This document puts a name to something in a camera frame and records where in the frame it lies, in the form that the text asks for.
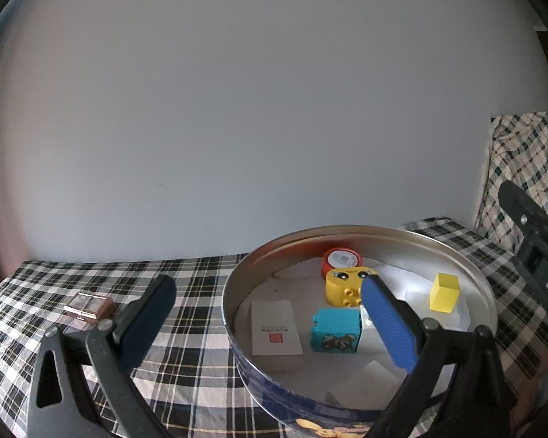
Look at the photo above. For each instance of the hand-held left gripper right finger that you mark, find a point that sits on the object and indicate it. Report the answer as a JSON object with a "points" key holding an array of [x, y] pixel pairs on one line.
{"points": [[388, 324]]}

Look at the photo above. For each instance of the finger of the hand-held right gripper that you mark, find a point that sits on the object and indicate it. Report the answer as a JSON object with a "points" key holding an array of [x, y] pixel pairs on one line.
{"points": [[525, 212]]}

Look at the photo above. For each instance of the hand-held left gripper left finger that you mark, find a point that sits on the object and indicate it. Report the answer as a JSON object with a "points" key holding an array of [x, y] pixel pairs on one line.
{"points": [[146, 324]]}

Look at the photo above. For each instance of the yellow duck face block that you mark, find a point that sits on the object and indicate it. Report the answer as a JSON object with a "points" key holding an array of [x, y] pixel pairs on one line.
{"points": [[342, 283]]}

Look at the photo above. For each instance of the yellow cube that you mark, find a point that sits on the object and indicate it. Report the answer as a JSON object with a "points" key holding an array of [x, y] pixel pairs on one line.
{"points": [[444, 294]]}

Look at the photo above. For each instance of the red round container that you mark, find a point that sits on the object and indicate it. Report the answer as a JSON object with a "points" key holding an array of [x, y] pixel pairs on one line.
{"points": [[340, 258]]}

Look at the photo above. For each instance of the white rectangular box red stamp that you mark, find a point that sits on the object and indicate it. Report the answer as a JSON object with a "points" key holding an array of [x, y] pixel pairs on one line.
{"points": [[274, 324]]}

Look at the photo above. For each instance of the round metal tin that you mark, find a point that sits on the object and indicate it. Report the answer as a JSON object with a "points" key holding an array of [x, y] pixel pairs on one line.
{"points": [[278, 246]]}

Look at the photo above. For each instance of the teal toy block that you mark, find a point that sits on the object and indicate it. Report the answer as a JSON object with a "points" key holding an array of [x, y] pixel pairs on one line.
{"points": [[333, 328]]}

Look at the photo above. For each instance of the small pink brown box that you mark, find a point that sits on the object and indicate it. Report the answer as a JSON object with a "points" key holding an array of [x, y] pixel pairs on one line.
{"points": [[91, 308]]}

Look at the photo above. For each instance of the black white plaid blanket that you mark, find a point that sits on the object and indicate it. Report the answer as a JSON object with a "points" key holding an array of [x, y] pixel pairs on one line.
{"points": [[187, 374]]}

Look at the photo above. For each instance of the plaid pillow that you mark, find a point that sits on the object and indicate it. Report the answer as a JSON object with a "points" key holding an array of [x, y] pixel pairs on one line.
{"points": [[516, 146]]}

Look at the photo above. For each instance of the white paper lining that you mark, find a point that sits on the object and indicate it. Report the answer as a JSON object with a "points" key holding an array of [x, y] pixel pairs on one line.
{"points": [[278, 367]]}

